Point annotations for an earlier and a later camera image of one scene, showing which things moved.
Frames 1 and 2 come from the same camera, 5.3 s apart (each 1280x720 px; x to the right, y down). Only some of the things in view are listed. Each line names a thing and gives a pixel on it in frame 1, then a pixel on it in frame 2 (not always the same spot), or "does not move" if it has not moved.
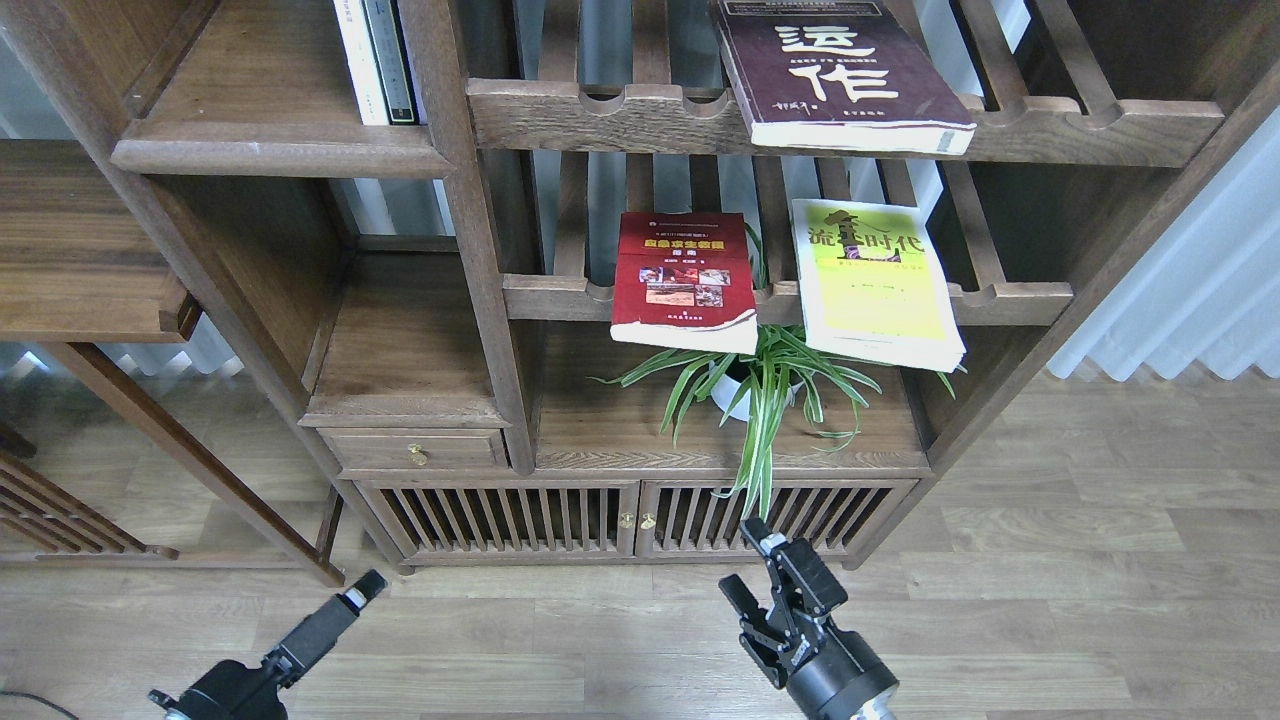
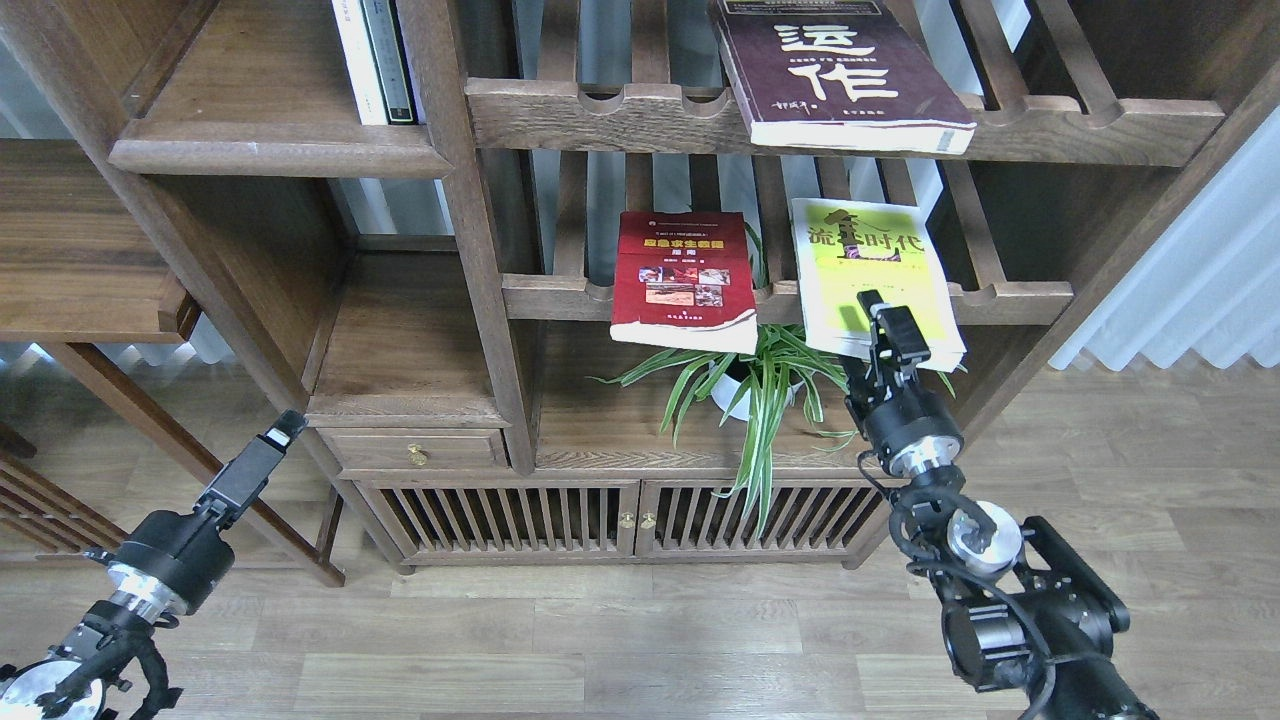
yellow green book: (873, 288) does not move
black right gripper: (829, 673) → (910, 428)
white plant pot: (723, 388) does not move
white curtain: (1210, 291) does not move
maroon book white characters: (845, 75) does not move
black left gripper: (229, 691) → (171, 564)
